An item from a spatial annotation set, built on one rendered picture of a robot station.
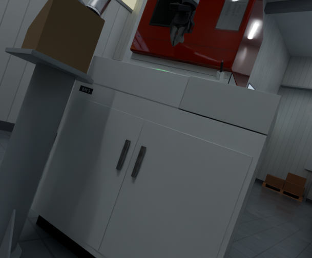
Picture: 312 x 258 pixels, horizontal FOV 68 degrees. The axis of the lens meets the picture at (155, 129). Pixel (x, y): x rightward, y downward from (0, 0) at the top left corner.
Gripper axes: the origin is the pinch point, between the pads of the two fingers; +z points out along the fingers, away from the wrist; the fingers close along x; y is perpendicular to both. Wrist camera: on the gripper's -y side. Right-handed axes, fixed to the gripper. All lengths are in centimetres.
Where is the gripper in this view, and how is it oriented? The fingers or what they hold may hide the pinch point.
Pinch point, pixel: (173, 42)
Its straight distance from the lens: 114.3
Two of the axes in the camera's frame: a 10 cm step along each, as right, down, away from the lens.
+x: -8.4, -3.0, 4.5
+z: -3.4, 9.4, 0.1
